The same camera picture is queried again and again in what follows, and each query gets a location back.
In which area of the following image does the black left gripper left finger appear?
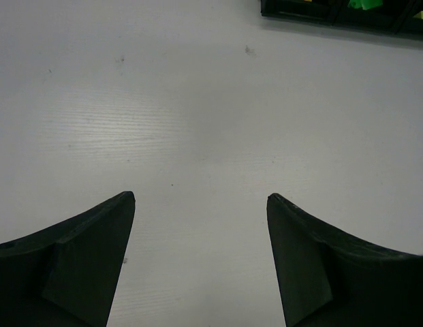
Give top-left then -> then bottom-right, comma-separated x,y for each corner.
0,191 -> 135,326

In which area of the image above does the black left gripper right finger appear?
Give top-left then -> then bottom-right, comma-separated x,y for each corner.
266,193 -> 423,326

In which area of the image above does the dark green lego brick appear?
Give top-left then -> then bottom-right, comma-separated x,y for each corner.
360,0 -> 383,10

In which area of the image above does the black compartment tray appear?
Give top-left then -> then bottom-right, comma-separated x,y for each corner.
260,0 -> 423,37

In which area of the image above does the green lego in tray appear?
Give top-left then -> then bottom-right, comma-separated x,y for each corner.
347,0 -> 362,10

